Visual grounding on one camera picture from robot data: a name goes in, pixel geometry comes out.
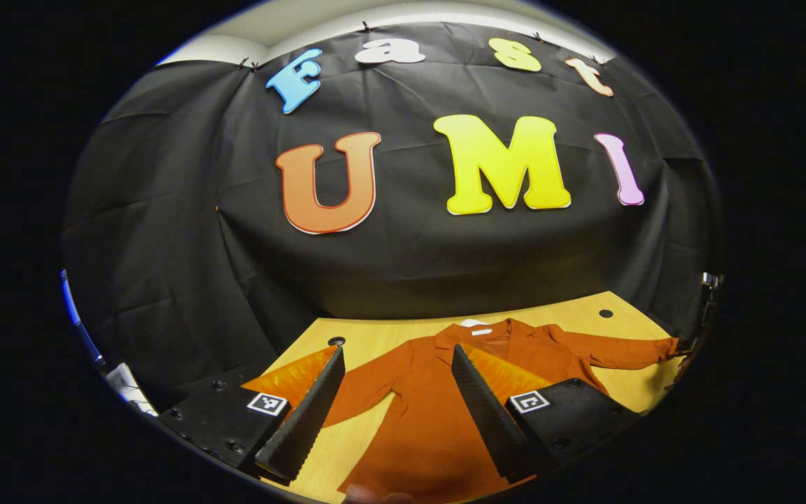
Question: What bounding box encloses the black backdrop cloth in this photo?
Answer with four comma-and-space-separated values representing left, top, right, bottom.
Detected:
60, 21, 724, 414

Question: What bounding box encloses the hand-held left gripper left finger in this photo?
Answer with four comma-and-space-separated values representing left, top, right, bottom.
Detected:
158, 344, 346, 485

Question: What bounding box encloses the rust orange button shirt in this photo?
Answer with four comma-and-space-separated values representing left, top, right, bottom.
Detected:
323, 318, 680, 504

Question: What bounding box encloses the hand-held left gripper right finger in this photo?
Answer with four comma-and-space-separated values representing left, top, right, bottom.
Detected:
451, 343, 645, 484

